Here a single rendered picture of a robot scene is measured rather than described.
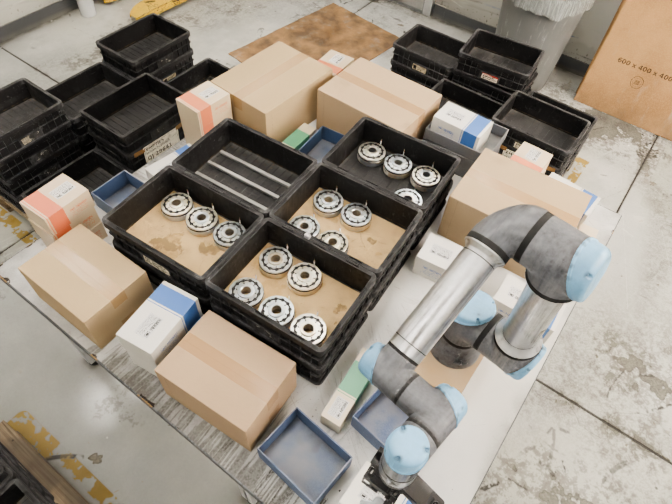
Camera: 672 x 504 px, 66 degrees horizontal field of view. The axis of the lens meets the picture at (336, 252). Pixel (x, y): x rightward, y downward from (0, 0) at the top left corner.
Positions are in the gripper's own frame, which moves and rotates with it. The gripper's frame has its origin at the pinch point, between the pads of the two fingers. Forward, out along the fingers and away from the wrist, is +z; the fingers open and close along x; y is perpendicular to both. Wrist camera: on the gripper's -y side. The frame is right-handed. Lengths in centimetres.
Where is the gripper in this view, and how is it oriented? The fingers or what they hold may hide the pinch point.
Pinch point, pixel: (392, 498)
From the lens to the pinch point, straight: 131.2
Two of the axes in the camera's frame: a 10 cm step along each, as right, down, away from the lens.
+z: -0.5, 6.0, 8.0
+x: -5.9, 6.3, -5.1
